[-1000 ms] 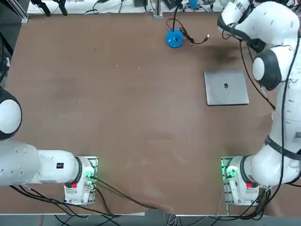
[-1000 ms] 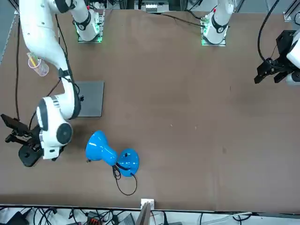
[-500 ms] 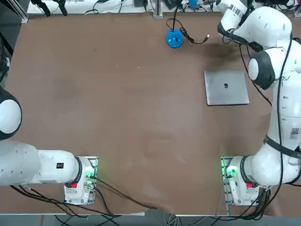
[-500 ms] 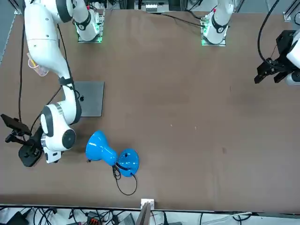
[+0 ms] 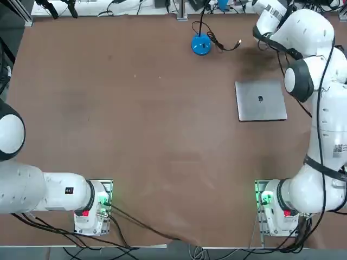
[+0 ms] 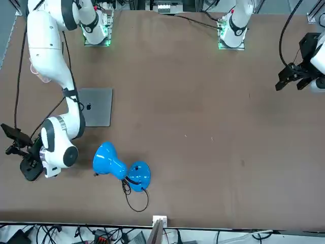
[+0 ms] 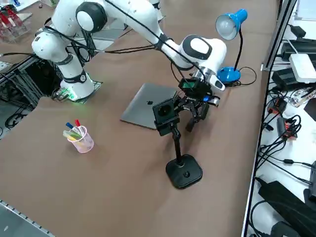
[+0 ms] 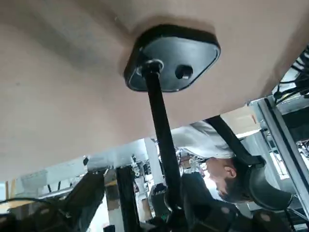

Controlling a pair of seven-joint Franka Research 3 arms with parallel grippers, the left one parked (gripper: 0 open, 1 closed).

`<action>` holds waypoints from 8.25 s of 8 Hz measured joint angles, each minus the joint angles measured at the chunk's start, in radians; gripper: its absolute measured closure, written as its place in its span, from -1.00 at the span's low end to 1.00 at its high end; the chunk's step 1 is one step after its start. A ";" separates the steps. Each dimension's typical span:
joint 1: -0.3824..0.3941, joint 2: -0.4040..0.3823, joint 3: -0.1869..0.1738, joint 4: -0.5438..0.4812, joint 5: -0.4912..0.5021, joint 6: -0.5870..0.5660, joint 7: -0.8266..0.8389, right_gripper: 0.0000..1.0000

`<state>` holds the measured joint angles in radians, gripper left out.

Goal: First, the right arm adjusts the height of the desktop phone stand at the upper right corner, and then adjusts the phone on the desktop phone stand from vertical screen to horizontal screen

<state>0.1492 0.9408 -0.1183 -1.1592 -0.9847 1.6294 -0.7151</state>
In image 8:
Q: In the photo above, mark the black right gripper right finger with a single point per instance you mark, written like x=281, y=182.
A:
x=212, y=212

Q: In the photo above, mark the black vr headset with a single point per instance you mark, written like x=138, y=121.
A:
x=265, y=188

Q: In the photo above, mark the cardboard box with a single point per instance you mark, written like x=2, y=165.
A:
x=241, y=118

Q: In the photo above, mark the aluminium frame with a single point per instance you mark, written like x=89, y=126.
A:
x=277, y=125

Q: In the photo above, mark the black desktop phone stand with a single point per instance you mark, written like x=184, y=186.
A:
x=178, y=53

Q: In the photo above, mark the person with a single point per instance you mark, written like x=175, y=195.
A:
x=224, y=174

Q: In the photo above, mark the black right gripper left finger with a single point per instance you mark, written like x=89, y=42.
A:
x=79, y=193

